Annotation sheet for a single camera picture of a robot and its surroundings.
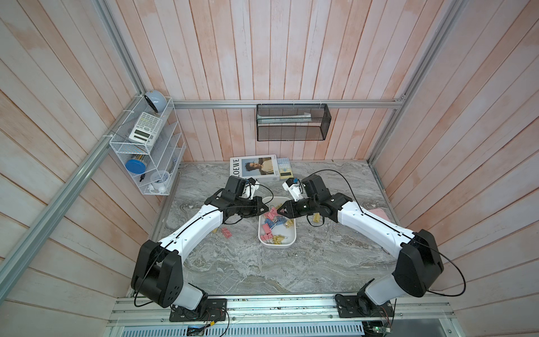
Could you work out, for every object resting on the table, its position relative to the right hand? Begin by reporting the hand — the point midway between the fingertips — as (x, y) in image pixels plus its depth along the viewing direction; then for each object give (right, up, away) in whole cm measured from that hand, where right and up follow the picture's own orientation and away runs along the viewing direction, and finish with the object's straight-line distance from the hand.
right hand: (278, 210), depth 81 cm
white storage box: (0, -11, +13) cm, 17 cm away
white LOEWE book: (-7, +19, +32) cm, 38 cm away
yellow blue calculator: (+6, +18, +36) cm, 41 cm away
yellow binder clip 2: (-19, -2, -24) cm, 31 cm away
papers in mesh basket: (-2, +38, +8) cm, 39 cm away
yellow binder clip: (+11, 0, -16) cm, 19 cm away
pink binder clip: (-22, -12, +11) cm, 27 cm away
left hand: (-4, -1, 0) cm, 4 cm away
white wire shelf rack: (-46, +20, +1) cm, 50 cm away
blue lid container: (-53, +17, -4) cm, 56 cm away
